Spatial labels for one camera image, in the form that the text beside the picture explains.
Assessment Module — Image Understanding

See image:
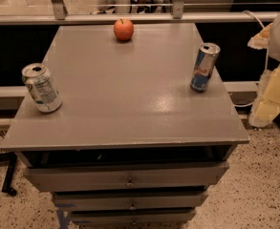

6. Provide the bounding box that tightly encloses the red apple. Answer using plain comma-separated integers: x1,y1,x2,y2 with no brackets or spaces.
114,19,134,41

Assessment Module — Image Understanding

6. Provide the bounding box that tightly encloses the white green 7up can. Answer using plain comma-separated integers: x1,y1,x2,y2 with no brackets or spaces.
22,63,62,113

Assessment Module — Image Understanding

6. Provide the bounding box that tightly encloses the middle grey drawer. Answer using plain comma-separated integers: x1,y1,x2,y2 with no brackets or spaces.
53,190,207,211

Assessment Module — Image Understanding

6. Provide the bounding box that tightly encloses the grey drawer cabinet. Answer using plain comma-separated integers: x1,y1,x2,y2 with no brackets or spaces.
0,23,250,229

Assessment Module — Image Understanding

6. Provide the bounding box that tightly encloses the blue silver redbull can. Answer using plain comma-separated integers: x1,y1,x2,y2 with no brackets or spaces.
190,43,221,93

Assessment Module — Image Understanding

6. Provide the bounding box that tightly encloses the metal window rail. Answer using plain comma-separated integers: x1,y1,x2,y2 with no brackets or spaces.
0,0,280,25

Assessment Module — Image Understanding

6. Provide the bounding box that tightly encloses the black stand leg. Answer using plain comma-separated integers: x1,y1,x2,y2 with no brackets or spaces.
2,153,17,197

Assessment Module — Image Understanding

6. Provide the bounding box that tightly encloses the bottom grey drawer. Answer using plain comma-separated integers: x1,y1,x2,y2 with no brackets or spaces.
71,208,196,225

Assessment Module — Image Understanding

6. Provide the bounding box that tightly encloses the white cable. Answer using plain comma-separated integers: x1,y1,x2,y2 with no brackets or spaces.
233,10,270,109

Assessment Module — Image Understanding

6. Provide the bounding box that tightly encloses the top grey drawer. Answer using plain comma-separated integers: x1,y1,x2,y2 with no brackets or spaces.
24,161,229,192

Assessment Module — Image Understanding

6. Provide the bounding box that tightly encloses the grey drawer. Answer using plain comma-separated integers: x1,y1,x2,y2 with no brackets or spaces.
24,161,229,192
71,208,196,225
53,190,207,211

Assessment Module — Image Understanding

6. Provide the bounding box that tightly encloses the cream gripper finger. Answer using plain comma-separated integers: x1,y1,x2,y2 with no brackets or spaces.
248,64,280,128
248,24,272,50

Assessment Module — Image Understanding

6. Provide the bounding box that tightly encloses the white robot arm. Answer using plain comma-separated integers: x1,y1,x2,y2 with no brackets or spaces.
248,12,280,128

